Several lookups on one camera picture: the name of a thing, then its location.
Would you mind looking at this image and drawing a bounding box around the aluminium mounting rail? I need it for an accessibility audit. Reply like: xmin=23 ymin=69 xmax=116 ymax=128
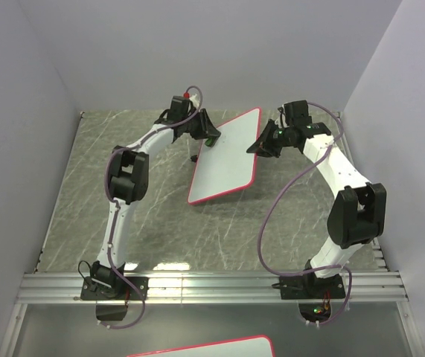
xmin=16 ymin=271 xmax=408 ymax=305

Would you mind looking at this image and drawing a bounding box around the pink framed whiteboard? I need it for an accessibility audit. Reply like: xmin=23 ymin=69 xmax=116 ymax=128
xmin=187 ymin=107 xmax=262 ymax=205
xmin=132 ymin=335 xmax=275 ymax=357

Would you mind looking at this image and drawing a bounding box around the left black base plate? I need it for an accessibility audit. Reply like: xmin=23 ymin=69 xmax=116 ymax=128
xmin=80 ymin=275 xmax=150 ymax=301

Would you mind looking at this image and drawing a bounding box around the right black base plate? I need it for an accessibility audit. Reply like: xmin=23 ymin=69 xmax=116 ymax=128
xmin=272 ymin=274 xmax=346 ymax=300

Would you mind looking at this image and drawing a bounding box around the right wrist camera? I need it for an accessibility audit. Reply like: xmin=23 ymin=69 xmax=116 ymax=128
xmin=283 ymin=100 xmax=312 ymax=126

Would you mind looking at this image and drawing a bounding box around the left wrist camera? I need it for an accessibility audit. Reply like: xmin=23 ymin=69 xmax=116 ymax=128
xmin=167 ymin=96 xmax=191 ymax=123

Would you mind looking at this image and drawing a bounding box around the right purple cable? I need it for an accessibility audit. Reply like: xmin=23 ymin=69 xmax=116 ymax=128
xmin=257 ymin=100 xmax=353 ymax=324

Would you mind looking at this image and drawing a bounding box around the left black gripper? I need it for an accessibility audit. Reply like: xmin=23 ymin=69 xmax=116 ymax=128
xmin=183 ymin=109 xmax=221 ymax=141

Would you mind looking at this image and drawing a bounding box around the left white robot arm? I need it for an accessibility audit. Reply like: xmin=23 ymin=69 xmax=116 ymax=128
xmin=90 ymin=109 xmax=220 ymax=299

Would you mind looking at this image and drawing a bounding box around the purple cable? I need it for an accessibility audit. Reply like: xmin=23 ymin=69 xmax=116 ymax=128
xmin=102 ymin=86 xmax=204 ymax=330
xmin=257 ymin=100 xmax=353 ymax=324

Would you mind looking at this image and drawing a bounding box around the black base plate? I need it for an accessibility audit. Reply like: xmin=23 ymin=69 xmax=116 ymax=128
xmin=80 ymin=275 xmax=150 ymax=301
xmin=272 ymin=274 xmax=346 ymax=300

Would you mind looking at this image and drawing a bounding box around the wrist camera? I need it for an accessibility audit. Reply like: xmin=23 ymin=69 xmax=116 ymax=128
xmin=167 ymin=96 xmax=191 ymax=123
xmin=283 ymin=100 xmax=312 ymax=126

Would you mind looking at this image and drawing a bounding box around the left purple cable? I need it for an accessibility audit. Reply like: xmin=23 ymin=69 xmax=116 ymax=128
xmin=102 ymin=86 xmax=204 ymax=330

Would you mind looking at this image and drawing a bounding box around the green whiteboard eraser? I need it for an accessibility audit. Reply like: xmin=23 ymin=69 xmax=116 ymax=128
xmin=205 ymin=138 xmax=216 ymax=147

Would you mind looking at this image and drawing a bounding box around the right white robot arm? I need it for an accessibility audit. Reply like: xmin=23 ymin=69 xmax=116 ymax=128
xmin=247 ymin=120 xmax=387 ymax=298

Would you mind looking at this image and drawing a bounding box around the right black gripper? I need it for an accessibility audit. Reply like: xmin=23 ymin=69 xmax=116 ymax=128
xmin=246 ymin=120 xmax=293 ymax=158

